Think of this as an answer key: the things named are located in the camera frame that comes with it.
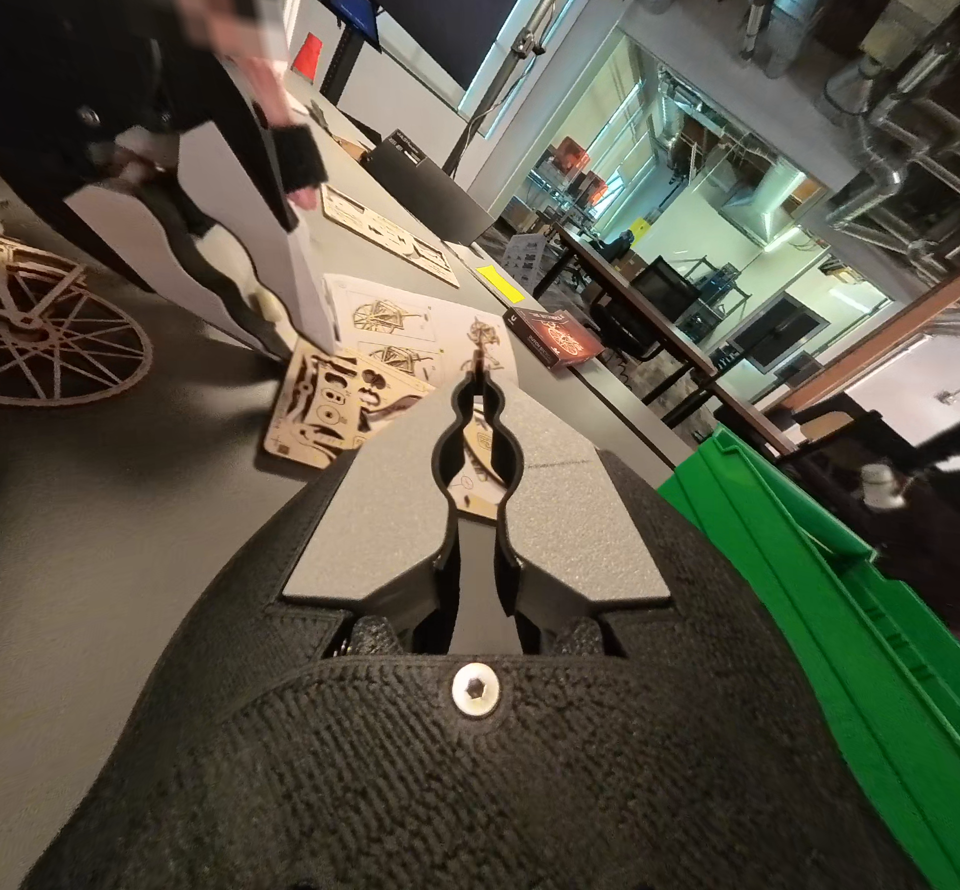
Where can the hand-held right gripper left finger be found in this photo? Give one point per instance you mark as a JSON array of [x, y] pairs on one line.
[[360, 522]]

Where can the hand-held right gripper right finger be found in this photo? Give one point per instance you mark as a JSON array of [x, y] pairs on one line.
[[577, 522]]

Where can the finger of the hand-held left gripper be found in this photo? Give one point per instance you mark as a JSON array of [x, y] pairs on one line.
[[247, 185], [127, 226]]

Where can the wooden parts sheet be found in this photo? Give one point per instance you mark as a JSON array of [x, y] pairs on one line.
[[390, 249], [315, 455]]

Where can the wooden bicycle model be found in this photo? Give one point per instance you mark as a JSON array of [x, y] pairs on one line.
[[52, 265]]

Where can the small wooden model part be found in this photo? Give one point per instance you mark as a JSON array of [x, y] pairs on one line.
[[478, 363]]

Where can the person's left hand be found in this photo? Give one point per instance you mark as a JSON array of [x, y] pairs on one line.
[[268, 91]]

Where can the person's black top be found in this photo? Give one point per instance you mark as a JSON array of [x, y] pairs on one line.
[[45, 27]]

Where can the red paper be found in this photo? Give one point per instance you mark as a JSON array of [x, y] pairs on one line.
[[307, 57]]

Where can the black flat sheet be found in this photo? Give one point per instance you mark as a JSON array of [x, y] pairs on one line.
[[427, 185]]

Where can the black product box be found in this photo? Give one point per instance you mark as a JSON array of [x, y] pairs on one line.
[[562, 339]]

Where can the black office chair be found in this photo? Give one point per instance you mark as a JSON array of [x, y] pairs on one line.
[[626, 331]]

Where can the small blue screen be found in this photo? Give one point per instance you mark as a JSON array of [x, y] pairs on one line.
[[352, 16]]

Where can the dark background desk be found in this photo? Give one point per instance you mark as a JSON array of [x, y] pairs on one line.
[[660, 320]]

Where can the white instruction booklet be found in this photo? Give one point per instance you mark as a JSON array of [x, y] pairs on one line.
[[450, 320]]

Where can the yellow tape strip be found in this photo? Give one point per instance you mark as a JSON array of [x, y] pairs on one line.
[[501, 284]]

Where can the black monitor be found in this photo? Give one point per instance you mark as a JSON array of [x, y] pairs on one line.
[[780, 331], [667, 288]]

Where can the green plastic bin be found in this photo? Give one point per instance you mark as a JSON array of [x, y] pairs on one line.
[[825, 605]]

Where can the white printed leaflet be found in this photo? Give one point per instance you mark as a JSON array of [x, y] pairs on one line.
[[525, 258]]

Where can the black tripod stand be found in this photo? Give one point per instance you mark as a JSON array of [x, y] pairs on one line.
[[525, 42]]

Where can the orange lit cabinet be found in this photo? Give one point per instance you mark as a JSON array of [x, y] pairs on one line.
[[592, 187], [576, 152]]

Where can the metal extractor hood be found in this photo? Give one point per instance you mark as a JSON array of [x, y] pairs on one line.
[[757, 200]]

